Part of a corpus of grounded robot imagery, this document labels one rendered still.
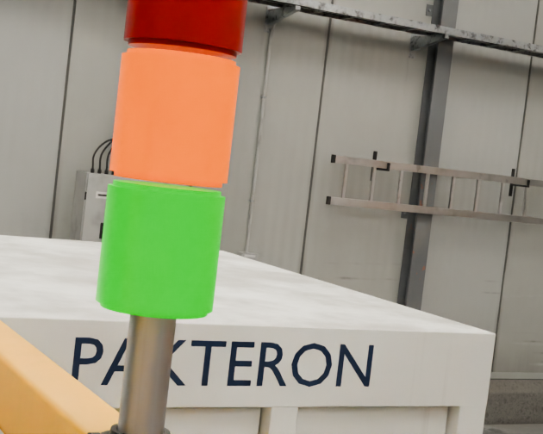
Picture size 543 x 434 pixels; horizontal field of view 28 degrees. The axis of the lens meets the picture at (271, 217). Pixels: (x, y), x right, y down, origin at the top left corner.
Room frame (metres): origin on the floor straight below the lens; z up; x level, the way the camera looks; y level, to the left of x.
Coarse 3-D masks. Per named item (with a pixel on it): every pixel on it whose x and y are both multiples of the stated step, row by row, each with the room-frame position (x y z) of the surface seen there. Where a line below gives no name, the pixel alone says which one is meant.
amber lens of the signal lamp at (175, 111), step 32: (128, 64) 0.44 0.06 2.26; (160, 64) 0.43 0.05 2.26; (192, 64) 0.43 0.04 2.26; (224, 64) 0.44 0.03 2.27; (128, 96) 0.44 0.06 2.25; (160, 96) 0.43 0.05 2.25; (192, 96) 0.43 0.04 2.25; (224, 96) 0.44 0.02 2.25; (128, 128) 0.44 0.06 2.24; (160, 128) 0.43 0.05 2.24; (192, 128) 0.44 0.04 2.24; (224, 128) 0.45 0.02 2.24; (128, 160) 0.44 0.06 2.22; (160, 160) 0.43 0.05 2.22; (192, 160) 0.44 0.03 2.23; (224, 160) 0.45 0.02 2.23
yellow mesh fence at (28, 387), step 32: (0, 320) 0.73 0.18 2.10; (0, 352) 0.63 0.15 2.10; (32, 352) 0.64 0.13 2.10; (0, 384) 0.61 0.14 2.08; (32, 384) 0.56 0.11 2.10; (64, 384) 0.56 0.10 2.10; (0, 416) 0.61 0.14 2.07; (32, 416) 0.55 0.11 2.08; (64, 416) 0.51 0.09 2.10; (96, 416) 0.51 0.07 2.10
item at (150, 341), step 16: (144, 320) 0.45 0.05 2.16; (160, 320) 0.45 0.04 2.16; (128, 336) 0.45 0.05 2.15; (144, 336) 0.45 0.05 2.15; (160, 336) 0.45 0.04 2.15; (128, 352) 0.45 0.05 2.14; (144, 352) 0.45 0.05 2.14; (160, 352) 0.45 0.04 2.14; (128, 368) 0.45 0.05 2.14; (144, 368) 0.45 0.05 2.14; (160, 368) 0.45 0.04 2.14; (128, 384) 0.45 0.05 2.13; (144, 384) 0.45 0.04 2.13; (160, 384) 0.45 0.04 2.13; (128, 400) 0.45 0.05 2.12; (144, 400) 0.45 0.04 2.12; (160, 400) 0.45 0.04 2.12; (128, 416) 0.45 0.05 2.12; (144, 416) 0.45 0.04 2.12; (160, 416) 0.45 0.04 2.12; (128, 432) 0.45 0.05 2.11; (144, 432) 0.45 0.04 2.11; (160, 432) 0.45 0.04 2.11
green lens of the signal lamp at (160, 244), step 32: (128, 192) 0.44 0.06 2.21; (160, 192) 0.43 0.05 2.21; (192, 192) 0.44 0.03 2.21; (128, 224) 0.44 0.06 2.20; (160, 224) 0.43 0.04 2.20; (192, 224) 0.44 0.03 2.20; (128, 256) 0.44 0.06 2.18; (160, 256) 0.43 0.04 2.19; (192, 256) 0.44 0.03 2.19; (128, 288) 0.43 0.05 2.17; (160, 288) 0.43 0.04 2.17; (192, 288) 0.44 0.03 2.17
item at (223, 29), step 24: (144, 0) 0.44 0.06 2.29; (168, 0) 0.43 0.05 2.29; (192, 0) 0.43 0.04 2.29; (216, 0) 0.44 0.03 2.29; (240, 0) 0.45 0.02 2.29; (144, 24) 0.44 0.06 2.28; (168, 24) 0.43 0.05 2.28; (192, 24) 0.43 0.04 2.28; (216, 24) 0.44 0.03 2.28; (240, 24) 0.45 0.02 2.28; (168, 48) 0.45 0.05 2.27; (192, 48) 0.44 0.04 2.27; (216, 48) 0.44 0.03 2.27; (240, 48) 0.45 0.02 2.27
